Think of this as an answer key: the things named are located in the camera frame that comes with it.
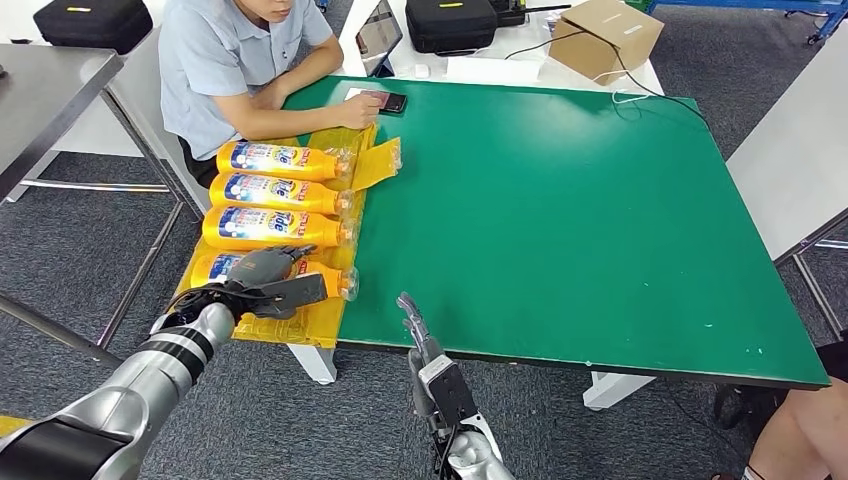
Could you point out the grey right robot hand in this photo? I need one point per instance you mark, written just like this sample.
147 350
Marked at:
417 358

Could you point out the person's right hand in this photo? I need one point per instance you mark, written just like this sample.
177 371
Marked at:
358 111

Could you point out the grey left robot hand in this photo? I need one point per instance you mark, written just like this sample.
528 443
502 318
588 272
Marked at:
262 268

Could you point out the orange detergent bottle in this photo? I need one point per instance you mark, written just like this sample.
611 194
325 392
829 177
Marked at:
321 166
324 197
328 275
318 228

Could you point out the person's left forearm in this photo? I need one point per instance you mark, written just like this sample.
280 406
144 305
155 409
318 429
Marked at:
311 66

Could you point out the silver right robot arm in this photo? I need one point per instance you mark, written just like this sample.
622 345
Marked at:
474 457

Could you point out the person's right forearm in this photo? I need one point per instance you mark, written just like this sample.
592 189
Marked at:
278 119

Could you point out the smartphone with red case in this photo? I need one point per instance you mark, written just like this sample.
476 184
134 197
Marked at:
394 102

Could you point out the yellow taped cardboard mat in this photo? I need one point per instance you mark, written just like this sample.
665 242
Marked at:
318 318

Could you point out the small white charger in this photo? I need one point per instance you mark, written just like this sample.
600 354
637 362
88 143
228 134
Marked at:
422 70

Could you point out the grey tablet computer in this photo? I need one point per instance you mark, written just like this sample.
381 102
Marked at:
379 33

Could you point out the black carrying case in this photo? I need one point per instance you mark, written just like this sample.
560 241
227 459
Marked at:
452 25
93 25

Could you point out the flat white box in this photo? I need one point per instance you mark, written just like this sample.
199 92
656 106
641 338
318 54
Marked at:
493 69

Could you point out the person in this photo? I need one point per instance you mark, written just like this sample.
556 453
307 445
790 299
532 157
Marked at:
218 60
802 437

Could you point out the black radio device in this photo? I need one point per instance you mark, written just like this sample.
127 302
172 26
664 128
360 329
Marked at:
511 12

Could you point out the light grey table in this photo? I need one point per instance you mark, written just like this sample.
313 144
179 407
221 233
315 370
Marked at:
788 156
139 102

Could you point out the brown cardboard box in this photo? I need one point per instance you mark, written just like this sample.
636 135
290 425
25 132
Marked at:
599 41

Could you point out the green table mat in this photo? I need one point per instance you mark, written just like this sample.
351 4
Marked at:
662 232

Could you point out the steel table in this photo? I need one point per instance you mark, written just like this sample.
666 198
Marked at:
40 89

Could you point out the yellow floor tape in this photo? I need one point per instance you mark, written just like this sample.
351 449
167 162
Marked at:
10 424

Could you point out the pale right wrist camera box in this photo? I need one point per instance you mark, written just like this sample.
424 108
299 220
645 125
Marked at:
447 391

